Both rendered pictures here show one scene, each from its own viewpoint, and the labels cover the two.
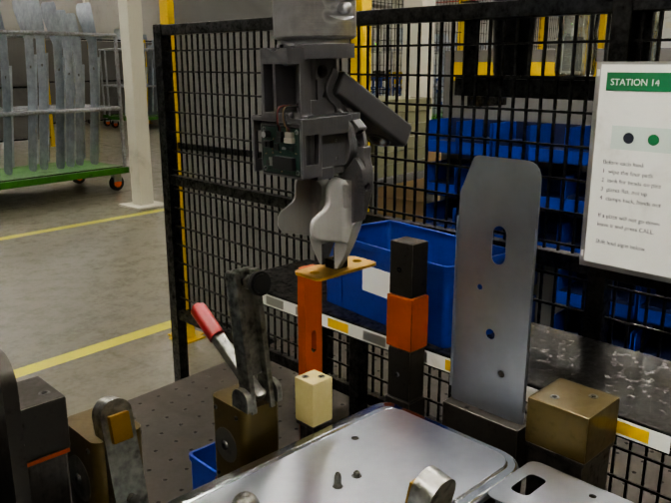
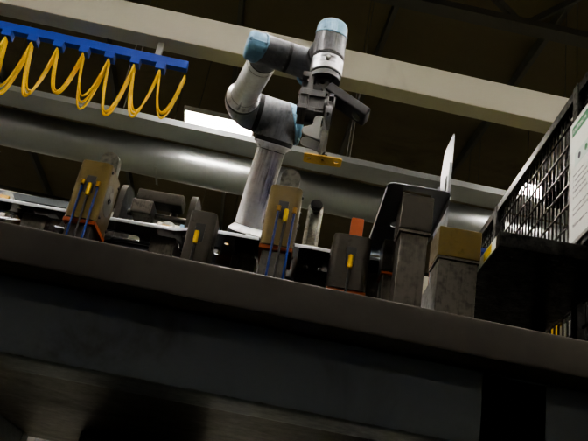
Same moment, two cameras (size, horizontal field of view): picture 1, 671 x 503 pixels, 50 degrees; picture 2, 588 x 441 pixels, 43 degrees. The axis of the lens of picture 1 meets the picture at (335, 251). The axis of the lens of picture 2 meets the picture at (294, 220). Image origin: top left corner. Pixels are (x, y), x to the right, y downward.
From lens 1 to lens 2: 145 cm
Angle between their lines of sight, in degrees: 60
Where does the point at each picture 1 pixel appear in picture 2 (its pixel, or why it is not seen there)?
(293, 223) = (307, 143)
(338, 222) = (317, 130)
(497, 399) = not seen: hidden behind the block
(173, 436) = not seen: outside the picture
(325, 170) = (310, 107)
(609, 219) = (576, 207)
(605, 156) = (573, 172)
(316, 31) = (316, 65)
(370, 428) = not seen: hidden behind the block
